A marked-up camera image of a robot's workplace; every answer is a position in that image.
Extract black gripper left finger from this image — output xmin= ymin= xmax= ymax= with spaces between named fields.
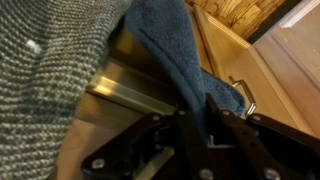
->
xmin=81 ymin=109 xmax=218 ymax=180

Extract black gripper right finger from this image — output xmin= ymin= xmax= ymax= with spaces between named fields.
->
xmin=205 ymin=93 xmax=320 ymax=180

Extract blue terry towel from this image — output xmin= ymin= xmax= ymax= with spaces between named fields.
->
xmin=124 ymin=0 xmax=247 ymax=141

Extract grey knit towel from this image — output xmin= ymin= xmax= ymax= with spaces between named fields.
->
xmin=0 ymin=0 xmax=134 ymax=180

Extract wooden sink base cabinet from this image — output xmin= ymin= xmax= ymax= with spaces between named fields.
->
xmin=248 ymin=0 xmax=320 ymax=138

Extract metal cabinet door handle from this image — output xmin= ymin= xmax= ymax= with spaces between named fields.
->
xmin=228 ymin=75 xmax=258 ymax=118

